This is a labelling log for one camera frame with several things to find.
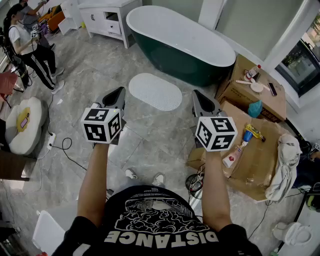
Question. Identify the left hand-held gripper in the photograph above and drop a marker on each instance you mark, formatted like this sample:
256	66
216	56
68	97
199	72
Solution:
100	125

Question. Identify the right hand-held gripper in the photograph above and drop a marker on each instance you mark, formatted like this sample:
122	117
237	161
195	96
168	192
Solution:
215	135

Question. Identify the white perforated bath mat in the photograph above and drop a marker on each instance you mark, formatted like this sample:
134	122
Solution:
155	92

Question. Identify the green and white bathtub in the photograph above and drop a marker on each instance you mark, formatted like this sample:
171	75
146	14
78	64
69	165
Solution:
180	37

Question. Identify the person's left forearm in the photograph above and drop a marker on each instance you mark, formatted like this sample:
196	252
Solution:
93	180

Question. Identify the person's right forearm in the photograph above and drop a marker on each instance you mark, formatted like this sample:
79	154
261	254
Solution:
216	190

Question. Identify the teal cloth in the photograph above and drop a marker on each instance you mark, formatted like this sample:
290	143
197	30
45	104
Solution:
255	109

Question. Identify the blue cup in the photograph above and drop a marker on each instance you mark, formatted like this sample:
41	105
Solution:
248	136

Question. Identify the white plastic scoop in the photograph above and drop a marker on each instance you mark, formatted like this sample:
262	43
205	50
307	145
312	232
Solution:
256	87

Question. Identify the white bottle with red cap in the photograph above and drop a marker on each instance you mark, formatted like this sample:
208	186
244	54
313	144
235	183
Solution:
251	73

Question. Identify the yellow tube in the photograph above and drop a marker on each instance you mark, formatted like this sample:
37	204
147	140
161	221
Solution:
256	132

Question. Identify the cardboard box with printed side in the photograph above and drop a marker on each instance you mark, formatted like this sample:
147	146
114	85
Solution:
265	105

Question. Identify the dark slim remote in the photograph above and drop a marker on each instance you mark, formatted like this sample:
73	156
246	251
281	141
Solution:
273	89

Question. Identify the person's left shoe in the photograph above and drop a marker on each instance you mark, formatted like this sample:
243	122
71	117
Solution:
131	173

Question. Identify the person's shoe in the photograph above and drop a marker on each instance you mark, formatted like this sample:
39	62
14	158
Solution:
158	178
131	173

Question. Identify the white power strip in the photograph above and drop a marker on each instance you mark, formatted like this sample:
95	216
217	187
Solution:
51	141

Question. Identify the large flat cardboard box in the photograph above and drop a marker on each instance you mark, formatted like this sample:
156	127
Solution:
260	160

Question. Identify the white vanity cabinet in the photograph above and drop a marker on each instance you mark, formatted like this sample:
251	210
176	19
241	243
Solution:
100	17

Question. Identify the person's right shoe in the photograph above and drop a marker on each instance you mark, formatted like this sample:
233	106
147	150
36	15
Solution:
158	178

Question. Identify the pink phone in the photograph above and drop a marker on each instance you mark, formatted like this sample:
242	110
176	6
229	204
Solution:
25	122

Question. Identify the white side cabinet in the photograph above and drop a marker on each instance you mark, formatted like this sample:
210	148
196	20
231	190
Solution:
70	15

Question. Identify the orange chair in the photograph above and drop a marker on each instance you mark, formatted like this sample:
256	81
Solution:
55	17

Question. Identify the white towel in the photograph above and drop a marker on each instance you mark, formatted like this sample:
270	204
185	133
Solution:
283	170

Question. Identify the white egg-shaped cushion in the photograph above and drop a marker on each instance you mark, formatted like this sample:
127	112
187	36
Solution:
20	140

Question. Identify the pink chair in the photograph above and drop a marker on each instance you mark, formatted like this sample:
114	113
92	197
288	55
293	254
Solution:
7	83

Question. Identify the dark wooden table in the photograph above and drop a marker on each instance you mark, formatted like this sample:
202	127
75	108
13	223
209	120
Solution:
15	165

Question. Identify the white stool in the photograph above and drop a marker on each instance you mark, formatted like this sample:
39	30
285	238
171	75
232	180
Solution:
47	232

